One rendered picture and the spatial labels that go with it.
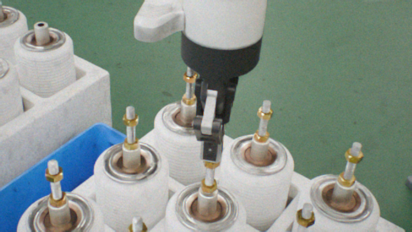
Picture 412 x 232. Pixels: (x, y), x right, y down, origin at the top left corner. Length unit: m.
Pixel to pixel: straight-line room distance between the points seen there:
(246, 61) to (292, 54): 0.93
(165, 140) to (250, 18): 0.34
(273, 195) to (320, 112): 0.54
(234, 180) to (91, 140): 0.35
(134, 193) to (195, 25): 0.28
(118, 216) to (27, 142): 0.26
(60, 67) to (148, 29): 0.49
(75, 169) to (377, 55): 0.85
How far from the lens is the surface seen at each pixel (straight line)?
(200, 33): 0.47
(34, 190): 0.93
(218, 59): 0.48
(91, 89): 0.97
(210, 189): 0.62
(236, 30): 0.46
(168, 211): 0.66
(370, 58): 1.47
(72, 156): 0.96
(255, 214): 0.74
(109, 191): 0.69
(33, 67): 0.94
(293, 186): 0.80
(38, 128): 0.92
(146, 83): 1.27
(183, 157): 0.76
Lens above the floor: 0.75
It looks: 36 degrees down
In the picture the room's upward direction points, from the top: 4 degrees clockwise
